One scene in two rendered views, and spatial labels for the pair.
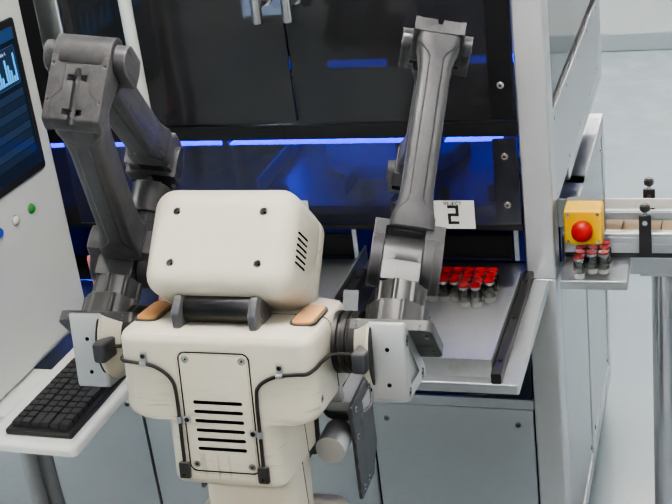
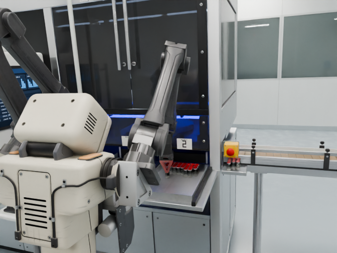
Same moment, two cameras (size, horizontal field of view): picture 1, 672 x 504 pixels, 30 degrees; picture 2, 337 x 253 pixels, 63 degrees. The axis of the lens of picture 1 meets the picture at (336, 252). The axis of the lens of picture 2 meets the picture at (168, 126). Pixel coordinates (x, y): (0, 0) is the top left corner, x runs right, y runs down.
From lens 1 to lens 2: 0.99 m
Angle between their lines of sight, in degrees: 11
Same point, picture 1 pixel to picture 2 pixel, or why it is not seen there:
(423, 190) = (160, 107)
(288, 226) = (83, 108)
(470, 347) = (185, 191)
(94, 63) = not seen: outside the picture
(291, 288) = (79, 139)
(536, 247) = (213, 157)
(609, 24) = (236, 121)
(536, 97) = (215, 101)
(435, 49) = (172, 52)
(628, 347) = (240, 203)
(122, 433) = not seen: hidden behind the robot
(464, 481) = (183, 244)
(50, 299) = not seen: hidden behind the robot
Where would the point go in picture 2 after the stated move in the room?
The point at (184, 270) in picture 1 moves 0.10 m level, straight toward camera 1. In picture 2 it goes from (28, 127) to (13, 137)
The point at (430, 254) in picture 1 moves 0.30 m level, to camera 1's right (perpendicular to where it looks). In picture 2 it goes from (159, 134) to (265, 129)
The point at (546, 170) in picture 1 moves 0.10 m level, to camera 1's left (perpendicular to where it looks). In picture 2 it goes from (218, 128) to (199, 129)
